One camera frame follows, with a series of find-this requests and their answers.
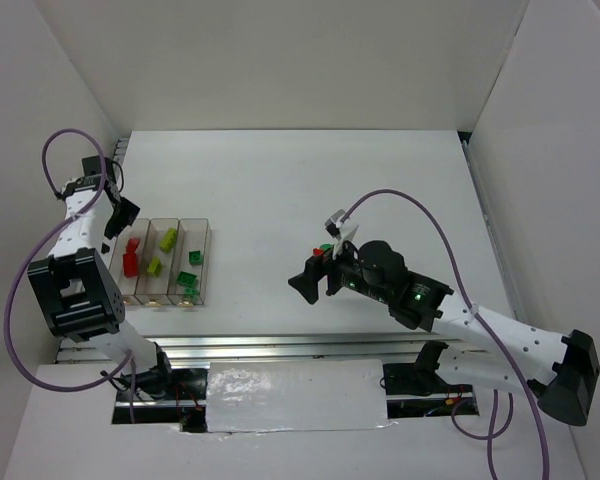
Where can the small green lego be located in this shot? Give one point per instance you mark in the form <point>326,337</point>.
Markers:
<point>190,294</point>

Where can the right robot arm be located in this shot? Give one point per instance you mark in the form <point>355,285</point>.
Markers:
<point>559,371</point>

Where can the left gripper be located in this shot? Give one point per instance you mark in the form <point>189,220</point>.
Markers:
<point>123,214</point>

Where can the aluminium rail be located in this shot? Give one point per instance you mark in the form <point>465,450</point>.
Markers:
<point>189,350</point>

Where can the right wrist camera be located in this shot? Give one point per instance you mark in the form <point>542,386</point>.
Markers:
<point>341,231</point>

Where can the lime lego block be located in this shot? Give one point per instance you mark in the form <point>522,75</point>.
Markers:
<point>154,267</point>

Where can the clear container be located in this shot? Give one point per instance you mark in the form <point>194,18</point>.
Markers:
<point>193,234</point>
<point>154,292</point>
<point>128,286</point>

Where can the red curved lego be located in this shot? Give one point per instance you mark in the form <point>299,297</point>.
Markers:
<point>132,245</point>

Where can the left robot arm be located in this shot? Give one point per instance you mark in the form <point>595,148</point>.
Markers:
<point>78,295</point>

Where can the clear container left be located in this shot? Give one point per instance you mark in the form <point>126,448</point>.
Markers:
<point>128,286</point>

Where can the green square lego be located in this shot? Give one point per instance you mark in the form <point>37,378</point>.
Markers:
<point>195,257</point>

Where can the lime rectangular lego brick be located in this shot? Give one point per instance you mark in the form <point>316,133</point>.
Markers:
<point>169,240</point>

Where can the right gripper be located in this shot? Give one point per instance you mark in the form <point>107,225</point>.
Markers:
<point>323,275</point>

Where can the clear container middle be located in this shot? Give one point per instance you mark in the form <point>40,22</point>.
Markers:
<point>154,292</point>

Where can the clear container right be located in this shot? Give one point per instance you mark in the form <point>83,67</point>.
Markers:
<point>193,234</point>

